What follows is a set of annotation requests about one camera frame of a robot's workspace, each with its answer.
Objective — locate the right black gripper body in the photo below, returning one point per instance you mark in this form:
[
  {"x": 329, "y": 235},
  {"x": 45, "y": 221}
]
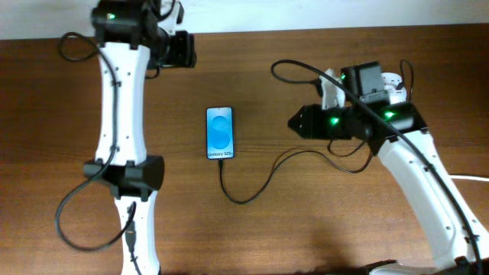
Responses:
[{"x": 332, "y": 124}]

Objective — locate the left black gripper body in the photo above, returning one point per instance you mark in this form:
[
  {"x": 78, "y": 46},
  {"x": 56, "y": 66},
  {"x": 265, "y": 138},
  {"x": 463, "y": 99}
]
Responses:
[{"x": 179, "y": 52}]

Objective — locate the blue Galaxy smartphone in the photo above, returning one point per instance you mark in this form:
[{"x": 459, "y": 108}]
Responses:
[{"x": 220, "y": 133}]

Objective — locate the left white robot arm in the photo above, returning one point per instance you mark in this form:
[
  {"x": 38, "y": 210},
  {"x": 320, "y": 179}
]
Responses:
[{"x": 134, "y": 37}]

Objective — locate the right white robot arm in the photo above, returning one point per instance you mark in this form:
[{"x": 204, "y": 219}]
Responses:
[{"x": 359, "y": 105}]

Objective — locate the white power strip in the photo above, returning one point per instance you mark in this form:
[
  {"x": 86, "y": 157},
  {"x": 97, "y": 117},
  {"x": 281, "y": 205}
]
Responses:
[{"x": 394, "y": 96}]

